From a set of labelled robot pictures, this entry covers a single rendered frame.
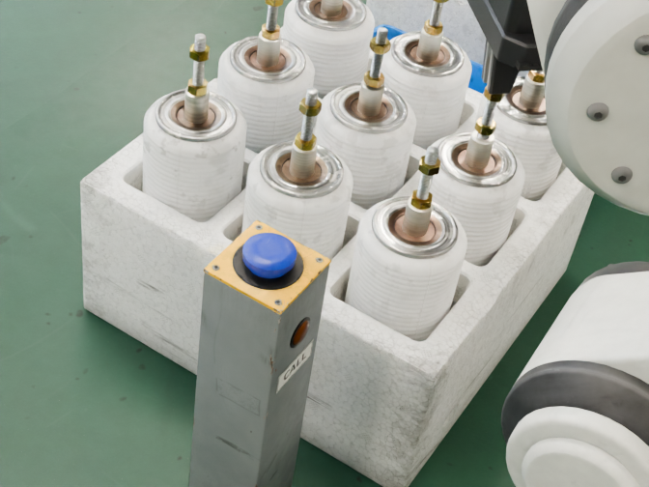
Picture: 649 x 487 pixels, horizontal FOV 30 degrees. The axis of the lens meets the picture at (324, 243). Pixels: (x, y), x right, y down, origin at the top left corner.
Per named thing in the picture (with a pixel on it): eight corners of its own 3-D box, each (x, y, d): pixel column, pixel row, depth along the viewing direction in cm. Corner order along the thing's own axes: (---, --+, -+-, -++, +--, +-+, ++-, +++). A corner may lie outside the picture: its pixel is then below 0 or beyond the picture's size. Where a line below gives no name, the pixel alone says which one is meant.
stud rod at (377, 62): (372, 100, 115) (383, 34, 110) (363, 95, 115) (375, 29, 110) (378, 96, 115) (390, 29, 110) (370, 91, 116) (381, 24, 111)
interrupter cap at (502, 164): (433, 182, 110) (435, 176, 110) (437, 131, 116) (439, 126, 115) (515, 196, 110) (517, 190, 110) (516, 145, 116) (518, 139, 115)
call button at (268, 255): (304, 266, 92) (307, 246, 90) (274, 296, 89) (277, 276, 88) (261, 242, 93) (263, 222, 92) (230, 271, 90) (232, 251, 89)
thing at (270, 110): (311, 186, 135) (331, 53, 122) (271, 238, 128) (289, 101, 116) (236, 156, 137) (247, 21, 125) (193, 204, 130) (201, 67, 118)
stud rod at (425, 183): (411, 212, 104) (427, 144, 99) (423, 214, 104) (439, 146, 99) (410, 219, 104) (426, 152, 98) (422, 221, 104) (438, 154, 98)
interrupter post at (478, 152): (462, 169, 112) (469, 141, 110) (464, 153, 114) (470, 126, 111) (488, 173, 112) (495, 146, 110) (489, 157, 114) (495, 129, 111)
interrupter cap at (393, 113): (314, 113, 115) (315, 107, 115) (355, 77, 120) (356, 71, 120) (380, 147, 113) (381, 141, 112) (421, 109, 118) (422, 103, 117)
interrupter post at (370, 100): (351, 111, 116) (355, 84, 114) (364, 100, 118) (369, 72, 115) (372, 122, 115) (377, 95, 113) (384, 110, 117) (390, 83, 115)
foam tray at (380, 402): (566, 271, 140) (609, 151, 128) (400, 499, 115) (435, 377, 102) (287, 130, 153) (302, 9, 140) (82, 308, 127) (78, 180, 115)
